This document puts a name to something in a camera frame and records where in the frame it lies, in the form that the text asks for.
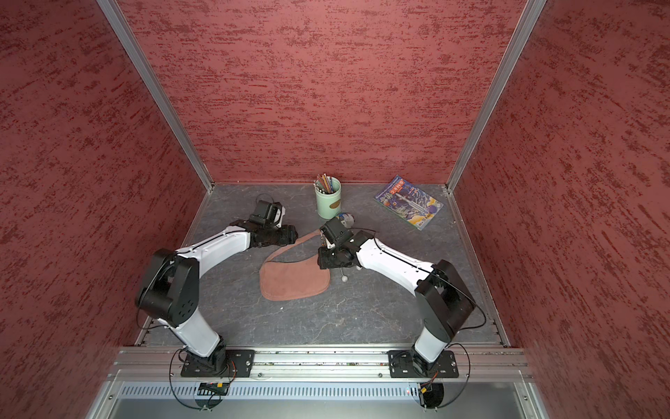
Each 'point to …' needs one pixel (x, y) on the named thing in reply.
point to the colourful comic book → (408, 202)
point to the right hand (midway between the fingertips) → (325, 264)
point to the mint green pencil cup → (329, 204)
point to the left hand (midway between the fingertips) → (289, 239)
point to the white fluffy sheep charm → (345, 278)
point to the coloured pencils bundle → (324, 183)
